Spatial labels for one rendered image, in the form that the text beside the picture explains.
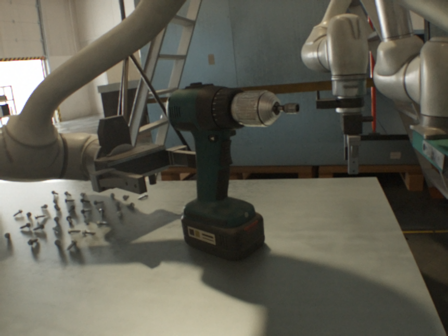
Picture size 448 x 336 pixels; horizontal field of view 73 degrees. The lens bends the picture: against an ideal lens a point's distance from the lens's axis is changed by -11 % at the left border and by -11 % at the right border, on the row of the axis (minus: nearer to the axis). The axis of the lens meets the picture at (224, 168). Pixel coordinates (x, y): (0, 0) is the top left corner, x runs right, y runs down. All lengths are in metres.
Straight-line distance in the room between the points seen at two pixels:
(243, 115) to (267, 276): 0.20
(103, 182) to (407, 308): 0.45
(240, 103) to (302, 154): 2.19
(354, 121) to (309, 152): 1.71
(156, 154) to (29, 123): 0.24
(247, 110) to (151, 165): 0.29
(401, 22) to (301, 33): 1.40
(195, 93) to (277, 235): 0.25
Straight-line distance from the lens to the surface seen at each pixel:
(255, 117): 0.38
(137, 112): 1.98
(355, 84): 0.88
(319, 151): 2.56
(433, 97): 1.02
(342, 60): 0.88
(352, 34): 0.88
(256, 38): 2.55
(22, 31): 12.69
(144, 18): 0.62
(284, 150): 2.58
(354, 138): 0.84
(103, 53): 0.62
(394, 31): 1.17
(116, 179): 0.54
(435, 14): 0.38
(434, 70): 1.01
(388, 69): 1.16
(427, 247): 1.20
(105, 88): 6.44
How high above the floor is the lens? 0.89
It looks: 16 degrees down
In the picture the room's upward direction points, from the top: 6 degrees counter-clockwise
